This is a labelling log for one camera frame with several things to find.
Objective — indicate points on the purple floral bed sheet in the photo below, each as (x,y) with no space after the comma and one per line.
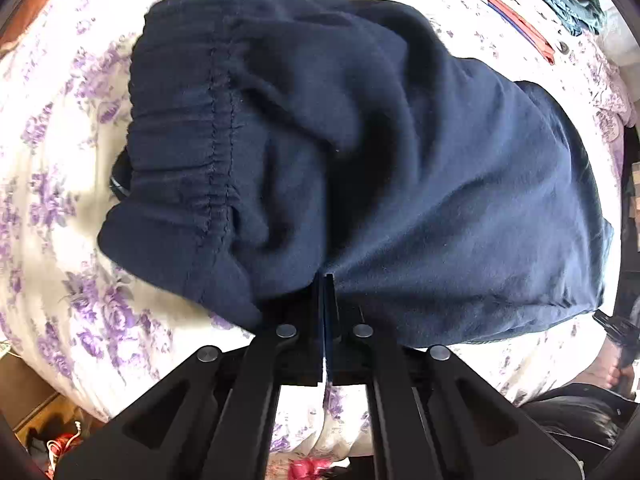
(55,260)

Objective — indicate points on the navy blue pants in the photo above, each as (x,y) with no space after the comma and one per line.
(360,140)

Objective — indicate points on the person's dark clothing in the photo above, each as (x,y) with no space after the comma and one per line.
(570,415)

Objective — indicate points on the pink patterned cloth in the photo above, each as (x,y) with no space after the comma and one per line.
(312,470)

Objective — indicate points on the brown wooden headboard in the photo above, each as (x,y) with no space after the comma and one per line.
(27,17)

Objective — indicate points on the folded clothes pile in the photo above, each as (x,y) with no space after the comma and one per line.
(515,12)

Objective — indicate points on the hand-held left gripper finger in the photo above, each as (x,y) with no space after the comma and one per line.
(320,310)
(330,310)

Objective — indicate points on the person's right hand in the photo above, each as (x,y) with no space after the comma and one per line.
(604,372)

